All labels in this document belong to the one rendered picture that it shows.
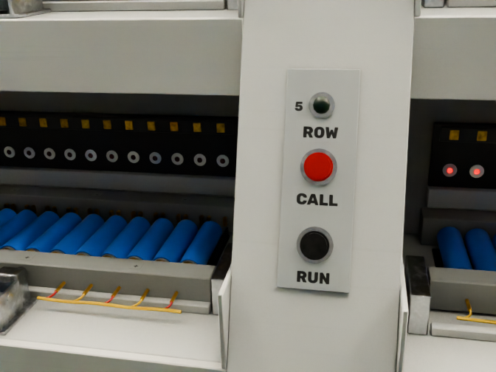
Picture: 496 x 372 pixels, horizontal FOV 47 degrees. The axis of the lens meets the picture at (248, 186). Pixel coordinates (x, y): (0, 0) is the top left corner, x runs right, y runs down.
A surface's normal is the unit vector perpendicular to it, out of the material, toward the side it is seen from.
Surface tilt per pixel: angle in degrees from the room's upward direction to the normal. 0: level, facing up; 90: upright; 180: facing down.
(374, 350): 90
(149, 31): 112
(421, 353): 22
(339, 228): 90
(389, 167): 90
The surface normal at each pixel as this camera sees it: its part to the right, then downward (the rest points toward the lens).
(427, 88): -0.19, 0.37
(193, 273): -0.03, -0.92
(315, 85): -0.19, 0.00
